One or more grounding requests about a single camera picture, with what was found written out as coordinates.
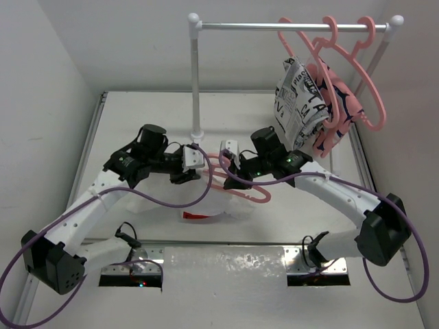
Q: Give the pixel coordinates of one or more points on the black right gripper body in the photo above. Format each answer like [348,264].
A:
[248,168]

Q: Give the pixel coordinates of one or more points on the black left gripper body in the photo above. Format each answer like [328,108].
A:
[169,163]

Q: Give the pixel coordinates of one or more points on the white t shirt red print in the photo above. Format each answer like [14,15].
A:
[216,203]

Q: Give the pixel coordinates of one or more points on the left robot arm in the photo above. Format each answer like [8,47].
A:
[56,255]

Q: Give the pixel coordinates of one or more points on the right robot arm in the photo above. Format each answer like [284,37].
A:
[380,230]

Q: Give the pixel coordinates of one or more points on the newspaper print shirt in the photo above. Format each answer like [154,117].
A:
[299,107]

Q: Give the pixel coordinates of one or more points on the pink patterned shirt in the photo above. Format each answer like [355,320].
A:
[349,107]

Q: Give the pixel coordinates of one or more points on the empty pink hanger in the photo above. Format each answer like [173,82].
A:
[351,58]

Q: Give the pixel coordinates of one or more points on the white clothes rack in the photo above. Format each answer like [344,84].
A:
[315,35]

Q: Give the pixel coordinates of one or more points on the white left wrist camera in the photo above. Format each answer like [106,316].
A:
[191,159]

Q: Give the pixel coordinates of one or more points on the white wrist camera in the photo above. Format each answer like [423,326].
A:
[191,159]
[230,148]

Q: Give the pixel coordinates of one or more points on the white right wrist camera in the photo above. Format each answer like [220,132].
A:
[230,148]

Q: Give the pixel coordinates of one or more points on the metal base plate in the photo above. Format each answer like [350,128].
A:
[149,259]

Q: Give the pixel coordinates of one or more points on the aluminium table edge rail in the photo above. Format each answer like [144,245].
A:
[23,309]

